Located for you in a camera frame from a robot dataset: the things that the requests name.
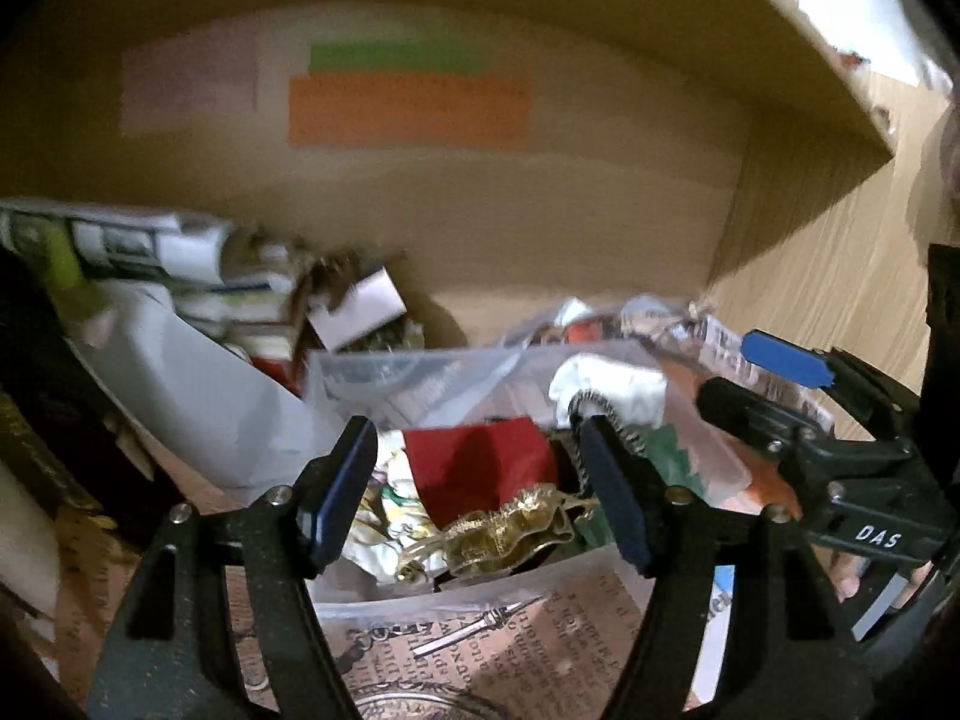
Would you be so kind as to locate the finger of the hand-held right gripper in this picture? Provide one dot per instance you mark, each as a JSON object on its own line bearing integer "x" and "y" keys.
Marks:
{"x": 750, "y": 409}
{"x": 780, "y": 356}

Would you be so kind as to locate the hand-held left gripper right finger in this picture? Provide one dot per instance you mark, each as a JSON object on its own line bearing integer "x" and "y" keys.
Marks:
{"x": 615, "y": 495}

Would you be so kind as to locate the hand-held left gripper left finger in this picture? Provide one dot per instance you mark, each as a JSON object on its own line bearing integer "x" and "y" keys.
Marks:
{"x": 337, "y": 495}

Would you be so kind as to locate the floral patterned cloth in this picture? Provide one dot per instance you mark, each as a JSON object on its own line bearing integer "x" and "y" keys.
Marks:
{"x": 382, "y": 532}

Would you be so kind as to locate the green knitted cloth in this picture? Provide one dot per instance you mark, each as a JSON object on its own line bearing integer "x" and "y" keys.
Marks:
{"x": 675, "y": 457}

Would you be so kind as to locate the gold ribbon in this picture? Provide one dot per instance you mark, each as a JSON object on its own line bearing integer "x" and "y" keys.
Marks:
{"x": 487, "y": 532}

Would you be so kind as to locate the red cloth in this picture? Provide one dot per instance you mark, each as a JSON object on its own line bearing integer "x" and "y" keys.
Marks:
{"x": 472, "y": 465}

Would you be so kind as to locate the clear plastic storage box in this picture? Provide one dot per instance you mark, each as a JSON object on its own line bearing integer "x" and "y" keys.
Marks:
{"x": 450, "y": 390}

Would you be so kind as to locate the white plastic bag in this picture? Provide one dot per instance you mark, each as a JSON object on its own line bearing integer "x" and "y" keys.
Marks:
{"x": 202, "y": 397}

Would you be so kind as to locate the white paper tag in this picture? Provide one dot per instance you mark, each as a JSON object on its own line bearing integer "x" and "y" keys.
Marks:
{"x": 360, "y": 307}

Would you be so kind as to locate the printed newspaper sheet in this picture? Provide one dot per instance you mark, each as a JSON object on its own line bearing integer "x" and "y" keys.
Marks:
{"x": 487, "y": 637}

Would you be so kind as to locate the cardboard box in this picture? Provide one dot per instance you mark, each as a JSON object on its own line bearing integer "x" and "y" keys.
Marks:
{"x": 750, "y": 52}

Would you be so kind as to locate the rolled newspaper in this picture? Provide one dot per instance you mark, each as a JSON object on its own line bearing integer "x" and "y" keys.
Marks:
{"x": 150, "y": 240}

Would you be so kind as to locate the white carton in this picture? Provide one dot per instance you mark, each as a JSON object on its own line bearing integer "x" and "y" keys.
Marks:
{"x": 22, "y": 540}

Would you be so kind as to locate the orange sticky note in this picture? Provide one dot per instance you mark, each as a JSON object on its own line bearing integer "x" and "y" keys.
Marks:
{"x": 409, "y": 112}

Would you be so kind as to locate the pink sticky note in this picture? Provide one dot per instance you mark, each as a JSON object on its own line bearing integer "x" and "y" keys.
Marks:
{"x": 187, "y": 86}

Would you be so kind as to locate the green sticky note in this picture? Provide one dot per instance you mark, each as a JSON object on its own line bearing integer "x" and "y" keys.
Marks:
{"x": 394, "y": 58}

